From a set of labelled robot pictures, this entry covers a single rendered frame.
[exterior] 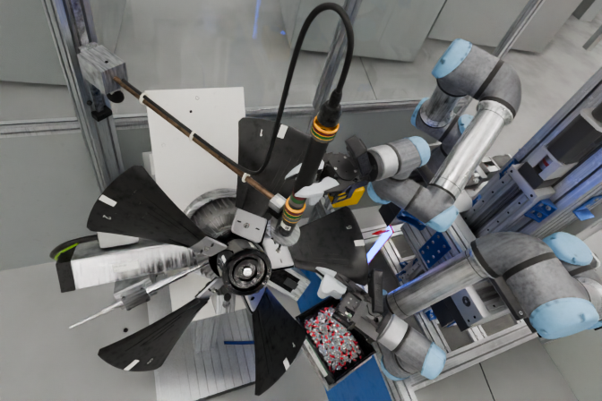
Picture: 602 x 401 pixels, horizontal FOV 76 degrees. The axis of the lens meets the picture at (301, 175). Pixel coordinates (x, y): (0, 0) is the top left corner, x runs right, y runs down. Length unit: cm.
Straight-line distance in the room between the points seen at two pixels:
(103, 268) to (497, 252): 92
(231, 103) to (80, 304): 147
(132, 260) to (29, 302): 133
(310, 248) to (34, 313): 160
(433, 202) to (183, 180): 66
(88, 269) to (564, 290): 104
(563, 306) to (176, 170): 95
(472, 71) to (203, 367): 167
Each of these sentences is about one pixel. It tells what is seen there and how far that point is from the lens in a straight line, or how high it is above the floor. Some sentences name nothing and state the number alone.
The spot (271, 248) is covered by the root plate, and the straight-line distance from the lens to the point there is 100.
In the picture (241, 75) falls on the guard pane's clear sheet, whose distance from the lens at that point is 147.
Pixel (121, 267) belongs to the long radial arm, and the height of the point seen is 112.
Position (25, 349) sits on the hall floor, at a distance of 227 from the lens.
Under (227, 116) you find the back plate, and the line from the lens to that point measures 112.
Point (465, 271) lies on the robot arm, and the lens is 101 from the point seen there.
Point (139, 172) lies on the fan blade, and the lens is 83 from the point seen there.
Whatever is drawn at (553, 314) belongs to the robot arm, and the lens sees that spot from 94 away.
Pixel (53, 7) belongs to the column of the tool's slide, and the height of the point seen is 151.
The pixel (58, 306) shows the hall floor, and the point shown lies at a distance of 230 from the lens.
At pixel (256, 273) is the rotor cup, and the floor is 122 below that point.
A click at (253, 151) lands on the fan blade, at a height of 136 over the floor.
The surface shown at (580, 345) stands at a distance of 277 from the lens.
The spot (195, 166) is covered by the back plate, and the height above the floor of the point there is 120.
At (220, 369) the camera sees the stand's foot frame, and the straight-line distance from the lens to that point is 205.
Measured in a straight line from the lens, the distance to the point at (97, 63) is 110.
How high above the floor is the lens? 207
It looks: 49 degrees down
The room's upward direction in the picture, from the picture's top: 20 degrees clockwise
